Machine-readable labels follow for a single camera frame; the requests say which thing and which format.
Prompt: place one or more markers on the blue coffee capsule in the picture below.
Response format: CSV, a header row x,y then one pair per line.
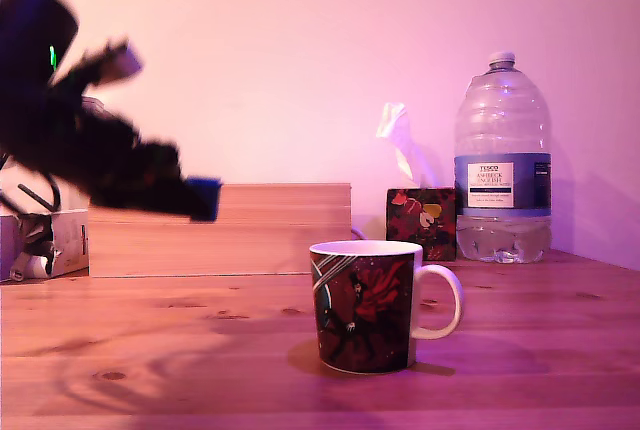
x,y
205,189

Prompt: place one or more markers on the white cardboard box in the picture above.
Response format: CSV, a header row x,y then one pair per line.
x,y
67,240

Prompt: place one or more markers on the clear plastic container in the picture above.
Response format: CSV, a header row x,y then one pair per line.
x,y
95,104

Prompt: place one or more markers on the white paper tissue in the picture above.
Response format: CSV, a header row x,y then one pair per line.
x,y
400,135

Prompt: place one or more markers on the red floral tissue box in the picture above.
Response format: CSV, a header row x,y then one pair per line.
x,y
422,225

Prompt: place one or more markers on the large clear plastic water bottle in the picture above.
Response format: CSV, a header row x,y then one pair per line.
x,y
502,125

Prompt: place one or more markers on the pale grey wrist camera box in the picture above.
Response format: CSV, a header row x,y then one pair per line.
x,y
117,62

